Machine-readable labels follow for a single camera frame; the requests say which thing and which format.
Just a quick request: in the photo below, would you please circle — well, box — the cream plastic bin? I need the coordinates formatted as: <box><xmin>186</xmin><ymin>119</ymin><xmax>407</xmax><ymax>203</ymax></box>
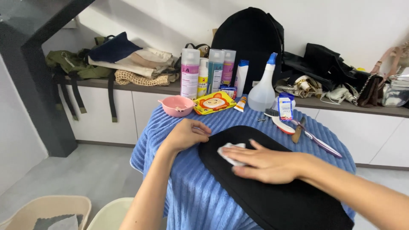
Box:
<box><xmin>86</xmin><ymin>197</ymin><xmax>135</xmax><ymax>230</ymax></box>

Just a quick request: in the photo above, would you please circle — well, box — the white cabinet with grey top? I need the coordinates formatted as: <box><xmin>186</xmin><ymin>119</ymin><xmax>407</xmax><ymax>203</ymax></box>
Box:
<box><xmin>59</xmin><ymin>77</ymin><xmax>409</xmax><ymax>168</ymax></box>

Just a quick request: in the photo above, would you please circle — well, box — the person's right hand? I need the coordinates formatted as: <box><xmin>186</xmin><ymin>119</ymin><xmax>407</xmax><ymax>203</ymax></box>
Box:
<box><xmin>220</xmin><ymin>139</ymin><xmax>309</xmax><ymax>185</ymax></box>

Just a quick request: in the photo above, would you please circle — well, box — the white tube with blue cap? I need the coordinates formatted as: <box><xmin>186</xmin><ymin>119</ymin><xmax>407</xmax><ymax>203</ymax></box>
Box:
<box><xmin>235</xmin><ymin>60</ymin><xmax>249</xmax><ymax>98</ymax></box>

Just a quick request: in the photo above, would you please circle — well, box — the white wipe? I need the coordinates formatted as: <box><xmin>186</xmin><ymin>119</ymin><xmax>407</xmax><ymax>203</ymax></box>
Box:
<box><xmin>217</xmin><ymin>142</ymin><xmax>247</xmax><ymax>167</ymax></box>

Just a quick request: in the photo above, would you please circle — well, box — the person's left hand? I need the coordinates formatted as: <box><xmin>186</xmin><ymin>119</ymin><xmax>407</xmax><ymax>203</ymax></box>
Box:
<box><xmin>163</xmin><ymin>119</ymin><xmax>212</xmax><ymax>152</ymax></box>

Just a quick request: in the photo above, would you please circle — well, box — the black stair beam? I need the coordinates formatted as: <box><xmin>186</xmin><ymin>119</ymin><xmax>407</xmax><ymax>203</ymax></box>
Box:
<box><xmin>0</xmin><ymin>0</ymin><xmax>96</xmax><ymax>158</ymax></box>

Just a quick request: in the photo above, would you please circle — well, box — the blue ribbed towel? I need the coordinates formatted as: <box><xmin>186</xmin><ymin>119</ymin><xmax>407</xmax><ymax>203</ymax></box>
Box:
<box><xmin>130</xmin><ymin>96</ymin><xmax>357</xmax><ymax>230</ymax></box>

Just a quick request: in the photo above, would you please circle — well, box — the white red handled brush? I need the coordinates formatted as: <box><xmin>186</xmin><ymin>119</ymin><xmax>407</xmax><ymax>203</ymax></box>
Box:
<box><xmin>264</xmin><ymin>108</ymin><xmax>296</xmax><ymax>135</ymax></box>

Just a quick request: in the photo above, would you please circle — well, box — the grey cloth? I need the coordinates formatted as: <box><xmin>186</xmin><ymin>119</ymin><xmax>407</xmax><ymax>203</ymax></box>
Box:
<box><xmin>33</xmin><ymin>214</ymin><xmax>84</xmax><ymax>230</ymax></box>

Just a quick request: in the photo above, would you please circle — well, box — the pink plastic bowl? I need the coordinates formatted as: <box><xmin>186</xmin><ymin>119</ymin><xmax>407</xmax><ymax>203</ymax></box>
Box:
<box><xmin>158</xmin><ymin>95</ymin><xmax>197</xmax><ymax>118</ymax></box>

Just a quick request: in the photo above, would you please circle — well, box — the yellow wet wipes pack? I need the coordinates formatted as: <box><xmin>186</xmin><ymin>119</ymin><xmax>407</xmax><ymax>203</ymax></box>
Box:
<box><xmin>193</xmin><ymin>91</ymin><xmax>237</xmax><ymax>115</ymax></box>

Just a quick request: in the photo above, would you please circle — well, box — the black fabric bag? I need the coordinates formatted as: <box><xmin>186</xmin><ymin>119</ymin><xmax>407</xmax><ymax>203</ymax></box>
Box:
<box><xmin>198</xmin><ymin>125</ymin><xmax>354</xmax><ymax>230</ymax></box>

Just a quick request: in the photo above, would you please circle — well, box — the purple toothbrush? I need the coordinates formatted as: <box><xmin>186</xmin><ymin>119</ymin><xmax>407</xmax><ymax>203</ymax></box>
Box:
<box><xmin>291</xmin><ymin>119</ymin><xmax>343</xmax><ymax>158</ymax></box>

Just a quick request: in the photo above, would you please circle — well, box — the small yellow label bottle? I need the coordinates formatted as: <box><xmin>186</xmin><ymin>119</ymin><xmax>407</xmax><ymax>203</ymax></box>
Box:
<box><xmin>197</xmin><ymin>58</ymin><xmax>209</xmax><ymax>98</ymax></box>

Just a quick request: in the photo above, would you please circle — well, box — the translucent spray bottle blue nozzle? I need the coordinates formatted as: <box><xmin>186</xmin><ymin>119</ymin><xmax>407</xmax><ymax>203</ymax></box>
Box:
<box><xmin>248</xmin><ymin>52</ymin><xmax>278</xmax><ymax>112</ymax></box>

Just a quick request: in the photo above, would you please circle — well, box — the tall pink label spray can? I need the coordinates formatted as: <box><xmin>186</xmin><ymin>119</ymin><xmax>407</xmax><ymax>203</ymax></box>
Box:
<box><xmin>180</xmin><ymin>48</ymin><xmax>200</xmax><ymax>100</ymax></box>

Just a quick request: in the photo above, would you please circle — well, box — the black backpack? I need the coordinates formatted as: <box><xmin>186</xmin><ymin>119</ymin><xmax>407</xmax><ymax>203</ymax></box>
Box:
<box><xmin>211</xmin><ymin>7</ymin><xmax>285</xmax><ymax>95</ymax></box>

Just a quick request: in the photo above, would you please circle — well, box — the wooden handled knife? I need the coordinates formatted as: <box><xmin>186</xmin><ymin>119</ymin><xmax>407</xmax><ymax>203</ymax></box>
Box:
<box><xmin>291</xmin><ymin>117</ymin><xmax>307</xmax><ymax>144</ymax></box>

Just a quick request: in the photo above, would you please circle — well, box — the small white orange tube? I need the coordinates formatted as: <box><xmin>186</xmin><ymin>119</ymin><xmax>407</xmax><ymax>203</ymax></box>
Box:
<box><xmin>233</xmin><ymin>96</ymin><xmax>247</xmax><ymax>112</ymax></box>

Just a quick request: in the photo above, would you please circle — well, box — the heap of handbags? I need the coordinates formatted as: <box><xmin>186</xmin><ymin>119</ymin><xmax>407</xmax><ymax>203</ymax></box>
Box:
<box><xmin>275</xmin><ymin>42</ymin><xmax>409</xmax><ymax>108</ymax></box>

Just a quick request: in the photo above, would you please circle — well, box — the beige plastic basket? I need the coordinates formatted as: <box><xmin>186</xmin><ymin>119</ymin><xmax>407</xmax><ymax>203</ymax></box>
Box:
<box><xmin>0</xmin><ymin>195</ymin><xmax>92</xmax><ymax>230</ymax></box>

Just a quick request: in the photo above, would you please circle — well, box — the short pink label spray can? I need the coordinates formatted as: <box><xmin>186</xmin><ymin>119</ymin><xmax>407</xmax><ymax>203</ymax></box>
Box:
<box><xmin>221</xmin><ymin>49</ymin><xmax>236</xmax><ymax>87</ymax></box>

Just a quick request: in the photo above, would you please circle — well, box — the heap of canvas bags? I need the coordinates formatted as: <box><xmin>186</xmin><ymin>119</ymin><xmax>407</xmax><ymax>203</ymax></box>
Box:
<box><xmin>45</xmin><ymin>32</ymin><xmax>180</xmax><ymax>122</ymax></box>

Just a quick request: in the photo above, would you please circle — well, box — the teal label spray can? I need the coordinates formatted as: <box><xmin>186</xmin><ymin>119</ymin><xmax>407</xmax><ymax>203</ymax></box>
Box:
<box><xmin>208</xmin><ymin>49</ymin><xmax>225</xmax><ymax>95</ymax></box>

